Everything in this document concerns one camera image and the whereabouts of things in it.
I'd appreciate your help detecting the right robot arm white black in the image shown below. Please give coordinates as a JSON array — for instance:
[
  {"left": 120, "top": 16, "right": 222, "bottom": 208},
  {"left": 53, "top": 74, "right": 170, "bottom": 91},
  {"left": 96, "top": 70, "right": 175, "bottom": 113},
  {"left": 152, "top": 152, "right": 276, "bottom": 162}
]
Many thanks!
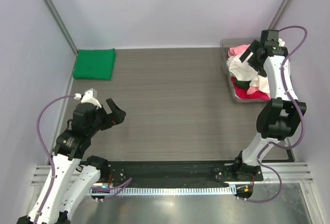
[{"left": 230, "top": 29, "right": 307, "bottom": 181}]

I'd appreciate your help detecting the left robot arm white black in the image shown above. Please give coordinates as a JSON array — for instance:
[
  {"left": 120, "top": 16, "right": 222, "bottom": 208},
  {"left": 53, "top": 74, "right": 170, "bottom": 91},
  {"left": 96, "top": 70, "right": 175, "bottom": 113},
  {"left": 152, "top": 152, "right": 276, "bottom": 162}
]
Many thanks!
[{"left": 17, "top": 94, "right": 126, "bottom": 223}]

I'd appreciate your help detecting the pink t shirt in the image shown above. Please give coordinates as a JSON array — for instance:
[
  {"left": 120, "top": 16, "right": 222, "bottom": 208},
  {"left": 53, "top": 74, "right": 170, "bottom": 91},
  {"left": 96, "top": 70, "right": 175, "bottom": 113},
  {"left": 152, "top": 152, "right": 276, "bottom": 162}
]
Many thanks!
[{"left": 228, "top": 44, "right": 250, "bottom": 57}]

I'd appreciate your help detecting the cream white t shirt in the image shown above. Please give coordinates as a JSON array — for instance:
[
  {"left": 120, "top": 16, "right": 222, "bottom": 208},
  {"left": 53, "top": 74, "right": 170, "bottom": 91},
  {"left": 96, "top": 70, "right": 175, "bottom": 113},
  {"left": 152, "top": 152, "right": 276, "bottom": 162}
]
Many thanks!
[{"left": 247, "top": 75, "right": 270, "bottom": 94}]

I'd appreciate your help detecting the clear plastic bin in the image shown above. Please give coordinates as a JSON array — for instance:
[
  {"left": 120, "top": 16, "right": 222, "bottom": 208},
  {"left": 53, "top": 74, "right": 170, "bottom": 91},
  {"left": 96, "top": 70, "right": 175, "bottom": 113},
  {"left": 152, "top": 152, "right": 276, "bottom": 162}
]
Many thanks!
[{"left": 219, "top": 38, "right": 267, "bottom": 103}]

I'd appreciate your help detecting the dark green t shirt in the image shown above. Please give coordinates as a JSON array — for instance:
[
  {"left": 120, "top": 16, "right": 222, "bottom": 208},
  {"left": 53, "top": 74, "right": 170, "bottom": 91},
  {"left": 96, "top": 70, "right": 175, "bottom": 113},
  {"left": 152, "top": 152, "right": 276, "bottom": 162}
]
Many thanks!
[{"left": 234, "top": 79, "right": 251, "bottom": 89}]

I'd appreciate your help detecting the red t shirt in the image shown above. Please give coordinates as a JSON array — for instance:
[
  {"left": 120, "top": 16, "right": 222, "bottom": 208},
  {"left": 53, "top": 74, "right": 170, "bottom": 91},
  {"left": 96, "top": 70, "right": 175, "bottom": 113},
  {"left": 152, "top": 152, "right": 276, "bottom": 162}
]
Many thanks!
[{"left": 231, "top": 76, "right": 270, "bottom": 101}]

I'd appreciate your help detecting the folded green t shirt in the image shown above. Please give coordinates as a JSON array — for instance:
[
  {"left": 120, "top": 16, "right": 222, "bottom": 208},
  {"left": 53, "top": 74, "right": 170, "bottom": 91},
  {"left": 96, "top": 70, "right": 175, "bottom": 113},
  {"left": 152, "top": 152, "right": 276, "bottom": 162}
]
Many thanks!
[{"left": 72, "top": 49, "right": 116, "bottom": 81}]

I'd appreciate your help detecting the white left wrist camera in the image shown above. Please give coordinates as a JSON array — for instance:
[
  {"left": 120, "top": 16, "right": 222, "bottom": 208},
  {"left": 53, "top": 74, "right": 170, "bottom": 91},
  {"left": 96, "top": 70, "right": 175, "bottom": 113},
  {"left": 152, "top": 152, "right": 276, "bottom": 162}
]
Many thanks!
[{"left": 74, "top": 88, "right": 101, "bottom": 108}]

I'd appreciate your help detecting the right corner aluminium post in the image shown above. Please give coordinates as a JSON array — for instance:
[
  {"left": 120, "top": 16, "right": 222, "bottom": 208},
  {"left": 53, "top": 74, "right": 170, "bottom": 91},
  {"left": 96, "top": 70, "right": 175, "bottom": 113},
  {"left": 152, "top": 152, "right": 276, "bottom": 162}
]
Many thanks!
[{"left": 268, "top": 0, "right": 292, "bottom": 29}]

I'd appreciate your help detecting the corner aluminium post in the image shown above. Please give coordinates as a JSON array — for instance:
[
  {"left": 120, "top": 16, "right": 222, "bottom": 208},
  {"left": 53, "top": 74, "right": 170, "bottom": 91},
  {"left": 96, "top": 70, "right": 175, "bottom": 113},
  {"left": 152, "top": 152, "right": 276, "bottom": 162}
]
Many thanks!
[
  {"left": 43, "top": 0, "right": 78, "bottom": 55},
  {"left": 268, "top": 0, "right": 292, "bottom": 29}
]

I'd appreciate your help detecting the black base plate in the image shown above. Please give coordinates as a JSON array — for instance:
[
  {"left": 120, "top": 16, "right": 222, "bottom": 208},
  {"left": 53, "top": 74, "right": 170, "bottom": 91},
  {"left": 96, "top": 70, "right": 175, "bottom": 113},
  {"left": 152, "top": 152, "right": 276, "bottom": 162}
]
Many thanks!
[{"left": 108, "top": 159, "right": 263, "bottom": 185}]

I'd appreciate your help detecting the aluminium rail frame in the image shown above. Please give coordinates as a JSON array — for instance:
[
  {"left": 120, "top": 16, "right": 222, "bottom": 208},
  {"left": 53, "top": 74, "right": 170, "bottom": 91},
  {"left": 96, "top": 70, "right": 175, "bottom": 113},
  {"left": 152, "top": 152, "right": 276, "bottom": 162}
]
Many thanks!
[{"left": 31, "top": 163, "right": 314, "bottom": 186}]

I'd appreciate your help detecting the left corner aluminium post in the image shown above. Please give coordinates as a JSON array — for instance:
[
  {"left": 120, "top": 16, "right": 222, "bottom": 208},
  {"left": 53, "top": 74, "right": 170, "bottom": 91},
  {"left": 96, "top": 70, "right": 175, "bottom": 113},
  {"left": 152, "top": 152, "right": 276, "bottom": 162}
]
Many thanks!
[{"left": 43, "top": 0, "right": 78, "bottom": 55}]

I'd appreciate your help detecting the white slotted cable duct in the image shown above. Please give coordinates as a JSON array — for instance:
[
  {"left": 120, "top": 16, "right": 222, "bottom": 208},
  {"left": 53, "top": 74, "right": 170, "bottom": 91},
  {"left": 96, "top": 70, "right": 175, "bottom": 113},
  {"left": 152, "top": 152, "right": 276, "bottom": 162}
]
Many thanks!
[{"left": 89, "top": 185, "right": 237, "bottom": 196}]

